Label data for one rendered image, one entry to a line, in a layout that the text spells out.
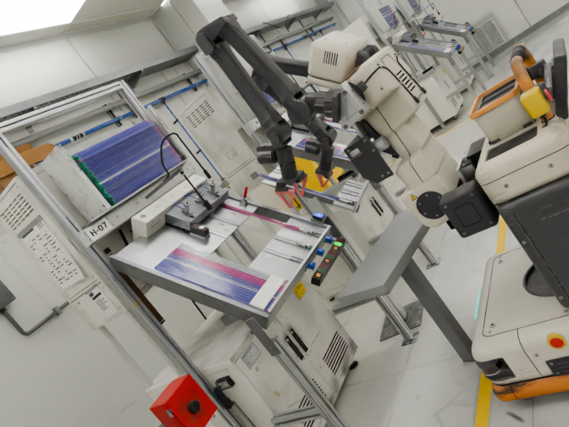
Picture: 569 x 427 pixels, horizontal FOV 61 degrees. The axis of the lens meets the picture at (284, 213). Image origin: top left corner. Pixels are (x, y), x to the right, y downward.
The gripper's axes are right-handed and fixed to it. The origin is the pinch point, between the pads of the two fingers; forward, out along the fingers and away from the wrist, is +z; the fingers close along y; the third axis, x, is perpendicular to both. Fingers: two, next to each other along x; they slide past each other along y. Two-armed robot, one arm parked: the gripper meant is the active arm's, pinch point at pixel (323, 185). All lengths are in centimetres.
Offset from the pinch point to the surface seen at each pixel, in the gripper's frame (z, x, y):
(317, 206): 22.8, -7.0, -18.5
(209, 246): 20, -35, 42
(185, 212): 13, -52, 33
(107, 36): 9, -284, -186
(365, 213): 62, 6, -90
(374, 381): 82, 46, 24
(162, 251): 20, -50, 55
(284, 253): 20.3, -4.3, 30.8
